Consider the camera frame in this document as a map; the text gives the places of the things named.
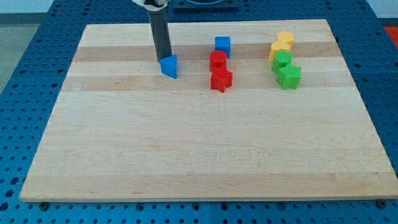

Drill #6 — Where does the light wooden board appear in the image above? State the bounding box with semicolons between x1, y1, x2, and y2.
19;19;397;202

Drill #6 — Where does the yellow hexagon block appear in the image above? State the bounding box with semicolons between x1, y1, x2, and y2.
277;30;294;50

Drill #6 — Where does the green cylinder block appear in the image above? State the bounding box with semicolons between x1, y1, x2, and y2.
271;50;293;73

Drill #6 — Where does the blue cube block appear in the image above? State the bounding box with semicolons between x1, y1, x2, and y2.
214;36;231;58

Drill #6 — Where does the green star block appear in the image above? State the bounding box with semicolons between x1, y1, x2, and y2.
276;63;302;90

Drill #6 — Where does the red cylinder block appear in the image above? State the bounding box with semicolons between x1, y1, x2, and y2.
209;50;228;72

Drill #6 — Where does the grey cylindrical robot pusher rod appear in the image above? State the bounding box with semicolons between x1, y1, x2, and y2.
148;6;172;61

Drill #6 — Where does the yellow heart block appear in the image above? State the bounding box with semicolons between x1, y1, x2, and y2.
269;40;291;61

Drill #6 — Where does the red star block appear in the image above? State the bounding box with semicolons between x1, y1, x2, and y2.
210;67;233;93

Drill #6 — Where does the blue triangular prism block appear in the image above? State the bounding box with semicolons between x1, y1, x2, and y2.
159;55;178;79

